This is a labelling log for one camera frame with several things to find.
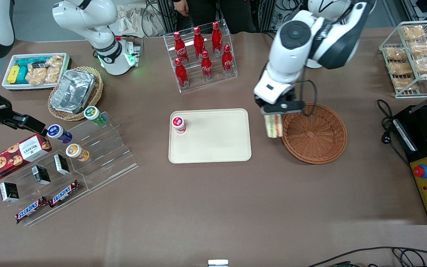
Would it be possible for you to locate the black power cable with plug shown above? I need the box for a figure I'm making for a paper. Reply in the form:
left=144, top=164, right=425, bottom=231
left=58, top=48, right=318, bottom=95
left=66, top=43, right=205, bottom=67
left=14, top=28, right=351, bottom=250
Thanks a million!
left=377, top=99, right=413, bottom=166

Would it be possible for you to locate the person in dark clothes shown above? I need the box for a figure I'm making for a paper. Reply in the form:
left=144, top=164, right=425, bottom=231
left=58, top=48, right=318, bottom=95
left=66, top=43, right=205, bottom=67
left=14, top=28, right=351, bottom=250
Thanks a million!
left=173, top=0, right=257, bottom=34

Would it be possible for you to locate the beige plastic tray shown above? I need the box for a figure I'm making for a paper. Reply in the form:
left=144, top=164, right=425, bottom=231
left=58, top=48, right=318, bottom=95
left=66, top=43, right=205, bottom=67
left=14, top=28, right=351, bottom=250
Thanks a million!
left=168, top=108, right=252, bottom=164

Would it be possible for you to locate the round brown wicker basket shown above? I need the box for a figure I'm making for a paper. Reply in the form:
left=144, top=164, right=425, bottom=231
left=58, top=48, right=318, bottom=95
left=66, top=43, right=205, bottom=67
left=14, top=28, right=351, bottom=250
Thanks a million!
left=280, top=103, right=348, bottom=165

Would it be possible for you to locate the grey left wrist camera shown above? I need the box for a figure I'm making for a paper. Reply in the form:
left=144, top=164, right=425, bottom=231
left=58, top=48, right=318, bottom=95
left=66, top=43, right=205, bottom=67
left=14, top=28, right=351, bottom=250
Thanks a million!
left=261, top=100, right=305, bottom=115

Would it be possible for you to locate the red cola bottle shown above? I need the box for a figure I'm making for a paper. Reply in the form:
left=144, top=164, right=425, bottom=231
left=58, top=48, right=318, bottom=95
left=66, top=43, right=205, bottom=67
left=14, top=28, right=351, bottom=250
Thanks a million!
left=193, top=27, right=206, bottom=60
left=212, top=21, right=224, bottom=55
left=201, top=50, right=214, bottom=81
left=173, top=31, right=189, bottom=64
left=174, top=58, right=190, bottom=89
left=222, top=44, right=234, bottom=76

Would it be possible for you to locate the white plastic bin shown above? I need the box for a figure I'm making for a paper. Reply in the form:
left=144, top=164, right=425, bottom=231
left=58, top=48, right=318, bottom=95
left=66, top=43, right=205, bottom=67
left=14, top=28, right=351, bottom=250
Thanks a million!
left=1, top=53, right=72, bottom=92

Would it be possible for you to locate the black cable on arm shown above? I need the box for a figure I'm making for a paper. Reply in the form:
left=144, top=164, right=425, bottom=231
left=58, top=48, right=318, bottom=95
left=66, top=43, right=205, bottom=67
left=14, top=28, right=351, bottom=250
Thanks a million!
left=297, top=79, right=318, bottom=116

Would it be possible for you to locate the silver foil tray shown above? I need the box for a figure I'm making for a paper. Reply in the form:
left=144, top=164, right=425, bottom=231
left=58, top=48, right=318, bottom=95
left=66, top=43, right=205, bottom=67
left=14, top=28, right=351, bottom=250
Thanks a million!
left=50, top=69, right=96, bottom=114

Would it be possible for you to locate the small black box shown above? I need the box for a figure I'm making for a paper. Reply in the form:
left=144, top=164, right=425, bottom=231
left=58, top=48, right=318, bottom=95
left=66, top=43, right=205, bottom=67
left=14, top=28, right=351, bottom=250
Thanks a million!
left=53, top=154, right=70, bottom=175
left=32, top=165, right=51, bottom=185
left=0, top=182, right=20, bottom=203

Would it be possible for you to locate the yellow small box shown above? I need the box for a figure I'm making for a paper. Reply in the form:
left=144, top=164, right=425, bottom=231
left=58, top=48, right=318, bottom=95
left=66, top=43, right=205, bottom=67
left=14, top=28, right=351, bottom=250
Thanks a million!
left=7, top=65, right=21, bottom=85

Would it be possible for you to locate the oval light wicker basket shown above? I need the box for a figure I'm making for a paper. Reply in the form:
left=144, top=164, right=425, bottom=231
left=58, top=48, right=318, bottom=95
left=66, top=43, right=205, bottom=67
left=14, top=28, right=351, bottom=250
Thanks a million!
left=48, top=66, right=104, bottom=122

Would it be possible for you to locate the red Walkers cookie box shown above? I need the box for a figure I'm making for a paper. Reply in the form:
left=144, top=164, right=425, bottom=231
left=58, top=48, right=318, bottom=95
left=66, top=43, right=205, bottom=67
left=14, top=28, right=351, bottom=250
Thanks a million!
left=0, top=133, right=53, bottom=182

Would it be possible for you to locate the white wire rack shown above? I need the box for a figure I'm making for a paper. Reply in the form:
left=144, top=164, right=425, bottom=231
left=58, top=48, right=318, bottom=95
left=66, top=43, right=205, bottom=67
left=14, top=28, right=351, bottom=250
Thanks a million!
left=379, top=20, right=427, bottom=99

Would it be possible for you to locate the triangle sandwich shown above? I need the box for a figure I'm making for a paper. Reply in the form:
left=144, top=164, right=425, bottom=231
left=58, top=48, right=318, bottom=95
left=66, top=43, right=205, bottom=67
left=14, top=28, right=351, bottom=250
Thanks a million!
left=265, top=114, right=283, bottom=139

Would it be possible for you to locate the clear acrylic bottle rack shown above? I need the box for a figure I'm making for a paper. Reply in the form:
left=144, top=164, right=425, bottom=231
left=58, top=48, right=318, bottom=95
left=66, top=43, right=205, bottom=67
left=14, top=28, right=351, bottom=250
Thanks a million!
left=163, top=19, right=239, bottom=93

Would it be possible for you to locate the orange lid snack cup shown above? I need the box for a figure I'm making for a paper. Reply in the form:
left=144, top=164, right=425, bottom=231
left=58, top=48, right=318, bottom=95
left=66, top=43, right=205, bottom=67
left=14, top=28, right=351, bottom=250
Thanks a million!
left=66, top=144, right=90, bottom=162

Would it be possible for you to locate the teal small box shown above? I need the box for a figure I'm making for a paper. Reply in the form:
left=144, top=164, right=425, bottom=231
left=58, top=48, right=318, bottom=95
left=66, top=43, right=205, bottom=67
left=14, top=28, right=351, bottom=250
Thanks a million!
left=15, top=67, right=29, bottom=84

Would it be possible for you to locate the white crumpled bag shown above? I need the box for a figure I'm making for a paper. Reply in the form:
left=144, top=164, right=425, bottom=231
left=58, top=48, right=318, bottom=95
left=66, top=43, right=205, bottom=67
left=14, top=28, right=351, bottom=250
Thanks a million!
left=115, top=4, right=165, bottom=38

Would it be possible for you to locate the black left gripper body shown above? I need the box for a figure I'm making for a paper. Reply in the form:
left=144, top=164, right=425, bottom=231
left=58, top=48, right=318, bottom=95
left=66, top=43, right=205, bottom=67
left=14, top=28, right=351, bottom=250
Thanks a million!
left=255, top=87, right=298, bottom=112

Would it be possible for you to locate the clear acrylic stepped stand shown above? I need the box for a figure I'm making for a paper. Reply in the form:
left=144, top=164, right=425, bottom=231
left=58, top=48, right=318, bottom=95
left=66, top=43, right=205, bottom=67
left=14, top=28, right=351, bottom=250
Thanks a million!
left=0, top=143, right=89, bottom=227
left=64, top=111, right=139, bottom=192

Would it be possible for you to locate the teal long box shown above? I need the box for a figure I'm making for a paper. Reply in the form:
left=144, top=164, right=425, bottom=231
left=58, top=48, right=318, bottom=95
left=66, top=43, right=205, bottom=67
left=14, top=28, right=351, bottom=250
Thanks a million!
left=16, top=57, right=52, bottom=68

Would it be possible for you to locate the Snickers bar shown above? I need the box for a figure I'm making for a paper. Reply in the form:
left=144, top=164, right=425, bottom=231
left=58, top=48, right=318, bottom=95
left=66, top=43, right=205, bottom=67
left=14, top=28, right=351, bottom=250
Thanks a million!
left=49, top=180, right=80, bottom=208
left=15, top=197, right=49, bottom=224

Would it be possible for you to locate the green lid snack cup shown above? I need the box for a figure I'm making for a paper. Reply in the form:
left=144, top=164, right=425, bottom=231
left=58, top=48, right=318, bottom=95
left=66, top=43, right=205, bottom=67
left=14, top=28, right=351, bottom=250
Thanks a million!
left=83, top=106, right=107, bottom=127

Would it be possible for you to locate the purple lid snack cup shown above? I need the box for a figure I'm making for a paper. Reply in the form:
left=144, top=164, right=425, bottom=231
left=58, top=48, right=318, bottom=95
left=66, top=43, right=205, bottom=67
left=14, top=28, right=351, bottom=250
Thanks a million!
left=47, top=124, right=73, bottom=145

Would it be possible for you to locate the red lid snack cup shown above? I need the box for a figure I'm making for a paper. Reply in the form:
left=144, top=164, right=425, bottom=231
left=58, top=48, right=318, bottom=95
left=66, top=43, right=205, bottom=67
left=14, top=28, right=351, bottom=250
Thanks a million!
left=171, top=116, right=187, bottom=134

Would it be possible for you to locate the thin black cable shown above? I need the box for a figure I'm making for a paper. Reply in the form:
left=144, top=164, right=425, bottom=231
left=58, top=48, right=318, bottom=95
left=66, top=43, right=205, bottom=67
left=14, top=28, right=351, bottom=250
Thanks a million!
left=305, top=246, right=427, bottom=267

